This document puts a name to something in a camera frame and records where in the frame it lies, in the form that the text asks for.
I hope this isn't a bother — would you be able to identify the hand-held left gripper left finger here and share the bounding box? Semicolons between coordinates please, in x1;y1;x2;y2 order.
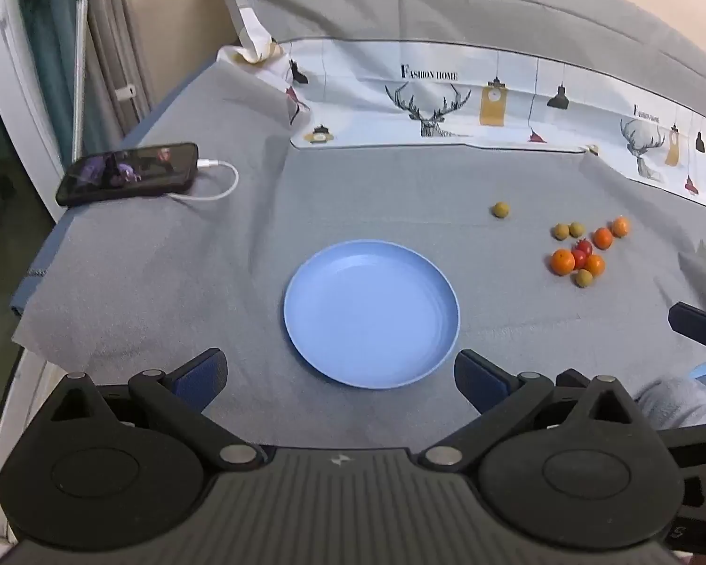
47;348;265;472

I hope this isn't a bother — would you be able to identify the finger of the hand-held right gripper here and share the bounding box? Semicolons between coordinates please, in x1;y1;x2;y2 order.
668;302;706;357

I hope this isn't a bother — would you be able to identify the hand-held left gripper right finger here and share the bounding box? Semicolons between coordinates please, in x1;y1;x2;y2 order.
419;349;654;472

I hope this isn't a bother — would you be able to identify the blue round plate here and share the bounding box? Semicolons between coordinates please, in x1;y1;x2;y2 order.
283;239;461;390

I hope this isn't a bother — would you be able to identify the grey fleece cloth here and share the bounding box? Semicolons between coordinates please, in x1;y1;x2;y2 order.
634;375;706;432

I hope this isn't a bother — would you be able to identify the black smartphone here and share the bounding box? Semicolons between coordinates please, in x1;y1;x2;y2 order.
56;142;201;208

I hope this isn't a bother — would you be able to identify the white deer-print cloth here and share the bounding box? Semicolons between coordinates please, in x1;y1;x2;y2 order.
203;0;706;216

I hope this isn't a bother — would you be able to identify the grey curtain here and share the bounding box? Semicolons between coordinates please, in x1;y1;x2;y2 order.
88;0;154;130

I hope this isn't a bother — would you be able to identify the teal hanging cloth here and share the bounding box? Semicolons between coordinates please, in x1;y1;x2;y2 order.
17;0;76;151

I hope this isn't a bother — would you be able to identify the white charging cable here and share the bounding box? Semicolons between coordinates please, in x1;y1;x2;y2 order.
168;158;240;203

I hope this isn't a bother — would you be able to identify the metal pole with black handle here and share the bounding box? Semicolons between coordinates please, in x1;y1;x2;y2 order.
69;0;93;161

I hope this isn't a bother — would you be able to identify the white frame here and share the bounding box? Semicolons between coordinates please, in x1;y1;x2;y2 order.
0;0;65;227

